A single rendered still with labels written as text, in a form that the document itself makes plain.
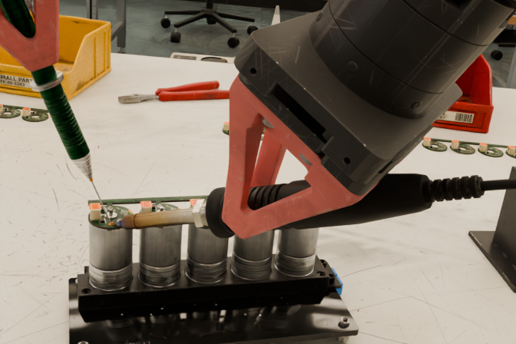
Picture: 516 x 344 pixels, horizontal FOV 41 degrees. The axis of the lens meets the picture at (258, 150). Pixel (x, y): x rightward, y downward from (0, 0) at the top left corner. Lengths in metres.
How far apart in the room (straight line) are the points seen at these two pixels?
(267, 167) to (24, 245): 0.22
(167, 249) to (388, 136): 0.19
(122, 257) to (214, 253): 0.05
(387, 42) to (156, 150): 0.41
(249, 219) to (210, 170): 0.29
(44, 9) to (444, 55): 0.18
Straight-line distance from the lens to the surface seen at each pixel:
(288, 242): 0.41
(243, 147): 0.28
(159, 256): 0.40
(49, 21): 0.33
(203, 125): 0.69
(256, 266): 0.41
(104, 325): 0.40
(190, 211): 0.34
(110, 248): 0.39
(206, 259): 0.40
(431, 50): 0.24
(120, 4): 3.48
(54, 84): 0.34
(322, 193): 0.27
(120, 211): 0.40
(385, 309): 0.45
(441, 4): 0.24
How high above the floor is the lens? 1.01
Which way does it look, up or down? 24 degrees down
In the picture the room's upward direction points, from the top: 5 degrees clockwise
